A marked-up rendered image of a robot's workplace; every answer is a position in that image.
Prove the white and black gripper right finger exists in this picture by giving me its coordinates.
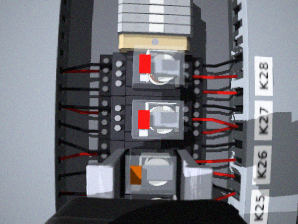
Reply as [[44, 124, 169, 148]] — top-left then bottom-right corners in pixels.
[[174, 150, 213, 200]]

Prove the grey relay with orange button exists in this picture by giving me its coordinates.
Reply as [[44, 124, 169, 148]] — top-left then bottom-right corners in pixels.
[[125, 148, 177, 195]]

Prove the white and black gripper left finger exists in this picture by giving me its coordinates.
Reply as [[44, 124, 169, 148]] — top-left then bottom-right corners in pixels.
[[87, 148, 130, 199]]

